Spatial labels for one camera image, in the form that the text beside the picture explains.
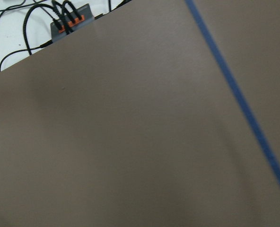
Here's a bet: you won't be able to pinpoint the black cable on white desk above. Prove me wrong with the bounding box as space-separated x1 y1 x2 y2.
23 2 58 55

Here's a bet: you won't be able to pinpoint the grey USB hub orange plugs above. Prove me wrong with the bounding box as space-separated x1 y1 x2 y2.
50 4 95 43

